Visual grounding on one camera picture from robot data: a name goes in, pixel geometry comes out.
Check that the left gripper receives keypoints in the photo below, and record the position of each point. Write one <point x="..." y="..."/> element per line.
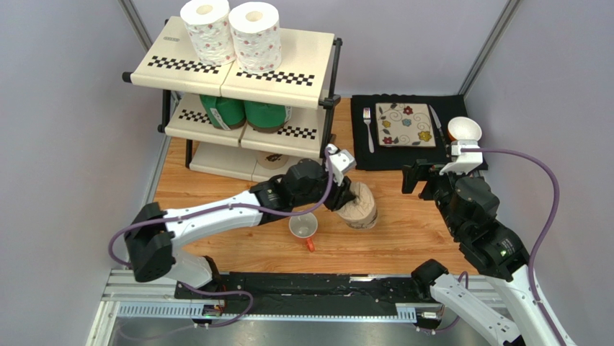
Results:
<point x="341" y="195"/>

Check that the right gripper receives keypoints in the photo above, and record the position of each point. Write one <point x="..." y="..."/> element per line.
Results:
<point x="421" y="175"/>

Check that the brown roll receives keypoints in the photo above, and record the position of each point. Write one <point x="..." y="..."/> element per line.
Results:
<point x="360" y="213"/>
<point x="271" y="161"/>

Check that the brown roll front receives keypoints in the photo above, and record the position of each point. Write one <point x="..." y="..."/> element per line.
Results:
<point x="271" y="161"/>

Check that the green roll front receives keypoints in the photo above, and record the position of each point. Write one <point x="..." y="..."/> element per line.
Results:
<point x="267" y="118"/>

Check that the green roll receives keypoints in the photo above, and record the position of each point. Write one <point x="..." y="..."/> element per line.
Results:
<point x="224" y="113"/>
<point x="267" y="118"/>

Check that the floral white paper towel roll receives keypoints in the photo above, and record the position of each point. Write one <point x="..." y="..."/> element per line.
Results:
<point x="255" y="30"/>

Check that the plain white paper towel roll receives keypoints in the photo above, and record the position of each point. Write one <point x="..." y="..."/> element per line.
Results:
<point x="209" y="31"/>

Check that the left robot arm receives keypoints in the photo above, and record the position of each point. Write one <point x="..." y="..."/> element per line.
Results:
<point x="156" y="238"/>

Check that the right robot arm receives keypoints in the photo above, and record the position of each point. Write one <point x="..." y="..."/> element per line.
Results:
<point x="469" y="210"/>

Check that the cream three-tier shelf rack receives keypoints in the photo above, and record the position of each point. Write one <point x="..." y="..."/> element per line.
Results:
<point x="305" y="81"/>

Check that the black placemat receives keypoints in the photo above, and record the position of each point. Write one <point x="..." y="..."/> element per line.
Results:
<point x="393" y="158"/>

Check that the floral square plate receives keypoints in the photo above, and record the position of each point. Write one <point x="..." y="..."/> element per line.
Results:
<point x="404" y="125"/>

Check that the orange white mug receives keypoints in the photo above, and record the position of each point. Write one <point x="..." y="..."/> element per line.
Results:
<point x="304" y="227"/>

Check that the orange white bowl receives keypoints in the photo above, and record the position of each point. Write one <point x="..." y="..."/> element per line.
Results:
<point x="464" y="129"/>

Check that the silver fork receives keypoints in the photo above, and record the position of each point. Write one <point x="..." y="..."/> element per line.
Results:
<point x="367" y="119"/>

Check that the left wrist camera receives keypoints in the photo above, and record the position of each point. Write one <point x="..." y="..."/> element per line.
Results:
<point x="338" y="162"/>

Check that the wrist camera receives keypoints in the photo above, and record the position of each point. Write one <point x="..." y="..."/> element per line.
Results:
<point x="338" y="162"/>
<point x="465" y="157"/>

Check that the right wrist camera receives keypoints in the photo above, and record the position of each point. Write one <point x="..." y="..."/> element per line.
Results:
<point x="465" y="157"/>

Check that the black handled knife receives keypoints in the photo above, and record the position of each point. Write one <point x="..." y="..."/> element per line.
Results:
<point x="438" y="125"/>

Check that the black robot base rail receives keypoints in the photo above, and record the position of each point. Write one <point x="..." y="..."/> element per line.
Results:
<point x="301" y="294"/>

